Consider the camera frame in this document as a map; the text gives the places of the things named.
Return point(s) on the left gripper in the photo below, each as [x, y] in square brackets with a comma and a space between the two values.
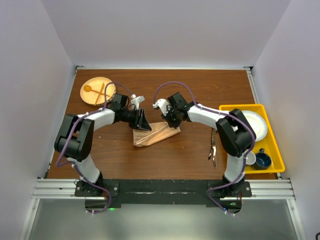
[144, 125]

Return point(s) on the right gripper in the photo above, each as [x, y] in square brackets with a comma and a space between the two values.
[171, 124]

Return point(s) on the beige cloth napkin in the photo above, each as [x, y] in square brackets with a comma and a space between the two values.
[159, 131]

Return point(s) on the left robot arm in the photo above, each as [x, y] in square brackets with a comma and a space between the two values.
[75, 137]

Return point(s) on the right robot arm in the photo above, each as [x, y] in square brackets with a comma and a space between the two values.
[236, 135]

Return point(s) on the wooden knife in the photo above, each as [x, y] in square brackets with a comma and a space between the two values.
[100, 93]

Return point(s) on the round bamboo plate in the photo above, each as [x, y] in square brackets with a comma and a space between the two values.
[97, 90]

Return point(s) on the wooden spoon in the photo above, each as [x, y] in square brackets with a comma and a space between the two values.
[88, 88]

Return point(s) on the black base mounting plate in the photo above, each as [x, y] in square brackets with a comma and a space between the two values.
[176, 192]

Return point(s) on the white paper plate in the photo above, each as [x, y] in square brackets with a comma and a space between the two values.
[257, 123]

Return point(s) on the white mug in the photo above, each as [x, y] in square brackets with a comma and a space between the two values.
[250, 158]

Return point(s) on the yellow plastic bin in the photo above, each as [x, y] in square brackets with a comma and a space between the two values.
[269, 143]

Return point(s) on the dark blue mug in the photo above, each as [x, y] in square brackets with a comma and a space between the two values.
[262, 160]

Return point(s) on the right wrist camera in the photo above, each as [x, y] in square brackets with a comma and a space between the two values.
[163, 105]

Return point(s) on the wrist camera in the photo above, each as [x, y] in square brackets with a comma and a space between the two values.
[163, 105]
[135, 101]

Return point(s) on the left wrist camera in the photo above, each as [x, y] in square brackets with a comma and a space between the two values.
[135, 101]

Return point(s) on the aluminium frame rail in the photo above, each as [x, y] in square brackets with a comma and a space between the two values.
[261, 189]

